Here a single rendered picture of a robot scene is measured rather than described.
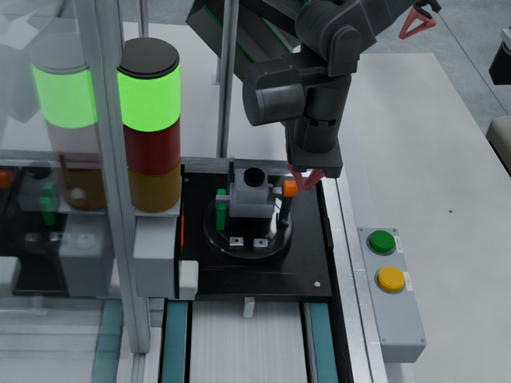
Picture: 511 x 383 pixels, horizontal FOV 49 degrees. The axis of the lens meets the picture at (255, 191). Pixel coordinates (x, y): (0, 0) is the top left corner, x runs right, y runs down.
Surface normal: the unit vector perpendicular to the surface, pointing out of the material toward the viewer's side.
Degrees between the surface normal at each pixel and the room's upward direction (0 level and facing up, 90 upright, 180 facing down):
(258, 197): 90
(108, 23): 90
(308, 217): 0
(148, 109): 90
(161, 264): 90
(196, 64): 0
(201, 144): 0
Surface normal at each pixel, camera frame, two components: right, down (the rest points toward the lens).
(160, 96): 0.50, 0.67
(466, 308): 0.09, -0.67
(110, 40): 0.04, 0.74
